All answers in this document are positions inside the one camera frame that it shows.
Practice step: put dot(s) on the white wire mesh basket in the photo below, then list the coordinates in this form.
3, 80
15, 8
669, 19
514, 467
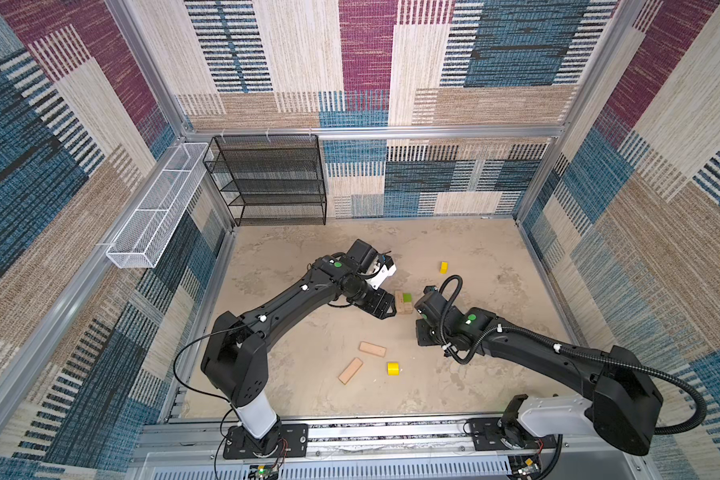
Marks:
141, 242

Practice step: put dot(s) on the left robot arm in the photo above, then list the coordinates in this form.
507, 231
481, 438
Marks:
235, 359

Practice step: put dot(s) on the flat wood plank block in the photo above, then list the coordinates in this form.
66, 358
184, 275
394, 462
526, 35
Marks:
372, 349

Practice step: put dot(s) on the natural wood rectangular block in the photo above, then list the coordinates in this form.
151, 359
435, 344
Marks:
408, 307

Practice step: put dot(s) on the yellow cylinder block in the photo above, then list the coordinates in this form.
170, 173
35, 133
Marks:
393, 369

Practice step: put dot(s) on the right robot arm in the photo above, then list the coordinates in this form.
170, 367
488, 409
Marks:
613, 398

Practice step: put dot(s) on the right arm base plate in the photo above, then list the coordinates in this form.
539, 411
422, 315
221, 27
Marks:
492, 433

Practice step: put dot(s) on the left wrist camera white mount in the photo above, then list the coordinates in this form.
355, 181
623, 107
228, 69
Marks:
385, 268

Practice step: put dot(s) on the black wire mesh shelf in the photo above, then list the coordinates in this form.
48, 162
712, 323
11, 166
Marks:
269, 180

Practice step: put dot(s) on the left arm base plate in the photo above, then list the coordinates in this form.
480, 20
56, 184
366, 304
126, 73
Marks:
288, 440

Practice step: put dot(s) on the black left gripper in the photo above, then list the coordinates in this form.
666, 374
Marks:
378, 306

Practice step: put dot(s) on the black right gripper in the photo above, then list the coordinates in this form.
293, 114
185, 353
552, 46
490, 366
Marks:
423, 339

